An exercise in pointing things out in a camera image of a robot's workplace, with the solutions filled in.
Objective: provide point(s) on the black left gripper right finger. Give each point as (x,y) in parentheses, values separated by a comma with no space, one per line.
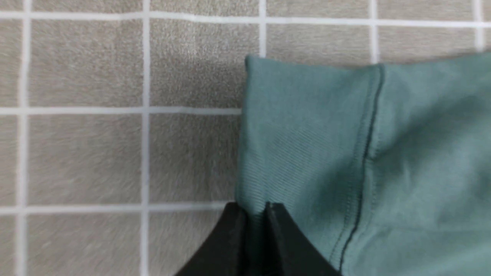
(287,251)

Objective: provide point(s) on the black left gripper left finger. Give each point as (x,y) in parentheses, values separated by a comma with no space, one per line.
(222,253)

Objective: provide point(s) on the green long-sleeve shirt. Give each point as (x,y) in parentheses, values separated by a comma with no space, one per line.
(385,168)

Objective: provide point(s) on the grey checked tablecloth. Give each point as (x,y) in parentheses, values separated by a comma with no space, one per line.
(120,118)

